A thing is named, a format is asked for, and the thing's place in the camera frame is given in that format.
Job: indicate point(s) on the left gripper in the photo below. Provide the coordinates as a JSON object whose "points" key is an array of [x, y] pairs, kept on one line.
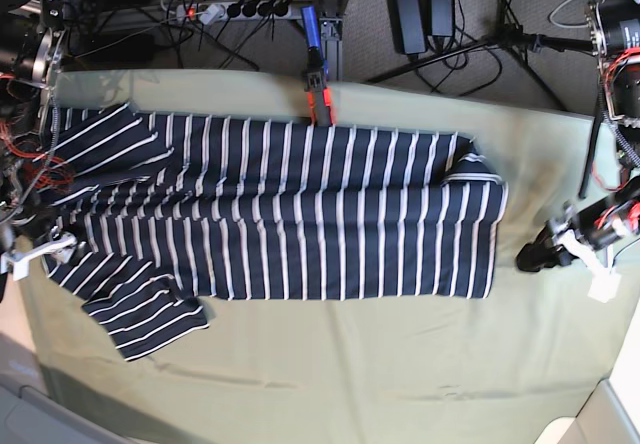
{"points": [[597, 226]]}

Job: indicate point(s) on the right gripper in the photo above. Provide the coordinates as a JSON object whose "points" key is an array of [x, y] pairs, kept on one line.
{"points": [[61, 245]]}

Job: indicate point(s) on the navy white striped T-shirt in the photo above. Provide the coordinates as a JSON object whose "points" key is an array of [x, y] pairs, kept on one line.
{"points": [[175, 208]]}

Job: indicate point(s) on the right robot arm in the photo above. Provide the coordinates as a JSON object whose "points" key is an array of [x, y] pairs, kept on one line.
{"points": [[32, 35]]}

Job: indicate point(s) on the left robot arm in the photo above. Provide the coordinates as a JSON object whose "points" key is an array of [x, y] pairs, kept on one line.
{"points": [[614, 43]]}

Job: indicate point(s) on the light green table cloth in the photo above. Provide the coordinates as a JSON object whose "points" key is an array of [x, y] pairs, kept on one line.
{"points": [[538, 355]]}

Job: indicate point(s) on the black tripod stand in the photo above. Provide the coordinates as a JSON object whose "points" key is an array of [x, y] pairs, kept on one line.
{"points": [[507, 36]]}

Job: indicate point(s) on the black power adapter left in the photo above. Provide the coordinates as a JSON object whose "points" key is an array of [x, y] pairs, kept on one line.
{"points": [[406, 26]]}

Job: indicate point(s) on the white power strip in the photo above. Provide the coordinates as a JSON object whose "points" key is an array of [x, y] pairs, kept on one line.
{"points": [[209, 12]]}

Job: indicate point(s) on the blue orange bar clamp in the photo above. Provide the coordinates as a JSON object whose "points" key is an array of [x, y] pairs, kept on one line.
{"points": [[315, 74]]}

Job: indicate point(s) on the aluminium frame post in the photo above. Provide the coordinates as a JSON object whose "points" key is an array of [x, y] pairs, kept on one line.
{"points": [[331, 14]]}

